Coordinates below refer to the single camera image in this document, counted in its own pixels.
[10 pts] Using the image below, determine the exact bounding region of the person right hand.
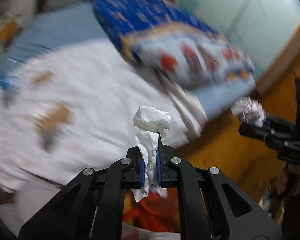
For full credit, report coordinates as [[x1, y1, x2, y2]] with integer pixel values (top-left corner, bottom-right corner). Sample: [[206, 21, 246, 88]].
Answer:
[[276, 162, 300, 194]]

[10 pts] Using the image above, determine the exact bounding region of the white patterned cloth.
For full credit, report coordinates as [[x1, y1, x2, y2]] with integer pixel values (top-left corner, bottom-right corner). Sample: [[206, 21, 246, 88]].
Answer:
[[0, 38, 207, 192]]

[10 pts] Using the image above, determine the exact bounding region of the brown cardboard piece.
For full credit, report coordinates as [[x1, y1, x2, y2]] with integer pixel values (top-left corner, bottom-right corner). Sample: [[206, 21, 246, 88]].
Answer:
[[35, 103, 72, 138]]

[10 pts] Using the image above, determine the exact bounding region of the orange plastic trash basket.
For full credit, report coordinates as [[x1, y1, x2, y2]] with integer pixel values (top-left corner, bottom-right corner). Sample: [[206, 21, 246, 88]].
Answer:
[[123, 188, 180, 233]]

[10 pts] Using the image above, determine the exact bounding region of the glass sliding door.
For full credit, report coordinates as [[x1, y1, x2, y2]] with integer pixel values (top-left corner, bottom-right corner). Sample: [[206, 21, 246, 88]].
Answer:
[[177, 0, 300, 79]]

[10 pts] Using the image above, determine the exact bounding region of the grey stone-like trash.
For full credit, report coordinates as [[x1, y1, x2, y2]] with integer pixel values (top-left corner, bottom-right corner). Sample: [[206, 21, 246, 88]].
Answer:
[[42, 130, 58, 152]]

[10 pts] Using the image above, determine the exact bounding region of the crushed clear plastic bottle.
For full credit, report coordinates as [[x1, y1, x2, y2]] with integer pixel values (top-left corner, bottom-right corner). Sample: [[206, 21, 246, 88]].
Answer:
[[0, 75, 22, 108]]

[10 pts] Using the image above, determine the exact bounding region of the large white tissue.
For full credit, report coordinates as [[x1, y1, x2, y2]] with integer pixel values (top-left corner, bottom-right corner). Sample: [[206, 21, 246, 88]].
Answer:
[[132, 106, 171, 202]]

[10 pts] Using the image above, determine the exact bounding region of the green white wrapper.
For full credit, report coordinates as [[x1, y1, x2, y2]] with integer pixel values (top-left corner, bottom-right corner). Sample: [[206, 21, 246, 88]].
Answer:
[[231, 97, 266, 127]]

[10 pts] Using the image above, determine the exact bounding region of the blue bed sheet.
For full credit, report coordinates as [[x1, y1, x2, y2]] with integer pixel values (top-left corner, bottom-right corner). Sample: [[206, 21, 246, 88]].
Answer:
[[0, 1, 107, 79]]

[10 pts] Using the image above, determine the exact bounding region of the blue star moon quilt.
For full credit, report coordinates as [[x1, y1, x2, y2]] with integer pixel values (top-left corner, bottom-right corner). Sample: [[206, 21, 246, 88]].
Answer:
[[91, 0, 254, 88]]

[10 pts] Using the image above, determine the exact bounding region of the round cardboard piece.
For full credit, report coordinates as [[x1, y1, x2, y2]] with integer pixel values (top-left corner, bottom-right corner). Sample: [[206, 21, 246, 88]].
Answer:
[[31, 70, 54, 86]]

